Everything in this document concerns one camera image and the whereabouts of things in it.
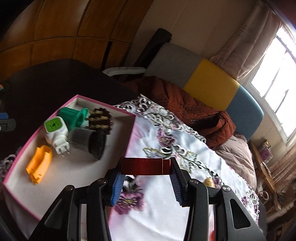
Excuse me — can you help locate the wooden side shelf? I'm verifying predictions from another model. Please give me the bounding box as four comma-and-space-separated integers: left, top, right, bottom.
248, 140, 281, 211

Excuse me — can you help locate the yellow embossed round object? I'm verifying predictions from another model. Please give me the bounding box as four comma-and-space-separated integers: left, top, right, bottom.
203, 177, 215, 188

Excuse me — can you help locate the wooden wardrobe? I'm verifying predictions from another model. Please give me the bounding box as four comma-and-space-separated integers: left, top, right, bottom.
1, 1, 152, 80

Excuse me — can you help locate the purple gift box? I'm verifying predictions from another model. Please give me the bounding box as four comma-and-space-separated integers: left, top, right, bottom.
259, 140, 273, 164

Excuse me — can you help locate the orange plastic block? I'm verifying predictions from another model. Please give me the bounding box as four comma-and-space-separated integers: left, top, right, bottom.
208, 204, 215, 241

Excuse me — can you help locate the rust red quilted jacket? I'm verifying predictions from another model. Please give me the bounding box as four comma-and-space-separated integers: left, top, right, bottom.
123, 76, 236, 149

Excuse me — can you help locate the black cushion roll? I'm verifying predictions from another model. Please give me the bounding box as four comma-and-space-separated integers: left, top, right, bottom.
133, 28, 172, 69

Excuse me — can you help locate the green white plug-in adapter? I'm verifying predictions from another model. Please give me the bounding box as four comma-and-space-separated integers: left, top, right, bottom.
44, 116, 70, 156

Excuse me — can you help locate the floral embroidered white tablecloth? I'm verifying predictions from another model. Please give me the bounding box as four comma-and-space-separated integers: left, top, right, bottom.
4, 95, 264, 240

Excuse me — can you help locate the green plastic funnel piece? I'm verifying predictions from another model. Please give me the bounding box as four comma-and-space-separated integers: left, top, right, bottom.
57, 107, 89, 131

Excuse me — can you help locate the yellow-orange plastic piece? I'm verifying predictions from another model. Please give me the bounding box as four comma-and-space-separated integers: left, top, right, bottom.
26, 145, 53, 184

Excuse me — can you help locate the black grey cylinder cup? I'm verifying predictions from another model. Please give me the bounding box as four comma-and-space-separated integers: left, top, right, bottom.
69, 128, 106, 160

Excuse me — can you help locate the mauve pillow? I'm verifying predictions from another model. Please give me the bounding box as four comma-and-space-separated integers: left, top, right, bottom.
215, 132, 257, 191

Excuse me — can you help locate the multicolour padded headboard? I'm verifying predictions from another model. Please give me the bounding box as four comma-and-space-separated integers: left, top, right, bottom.
145, 43, 264, 140

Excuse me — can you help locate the pink curtain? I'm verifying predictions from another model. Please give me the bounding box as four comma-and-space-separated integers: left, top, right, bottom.
210, 1, 282, 81

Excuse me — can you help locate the red metallic cylinder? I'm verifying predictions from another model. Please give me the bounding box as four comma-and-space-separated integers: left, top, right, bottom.
120, 158, 171, 176

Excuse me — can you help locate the brown studded round object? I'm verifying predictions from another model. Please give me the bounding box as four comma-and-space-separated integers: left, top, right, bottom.
86, 108, 113, 135

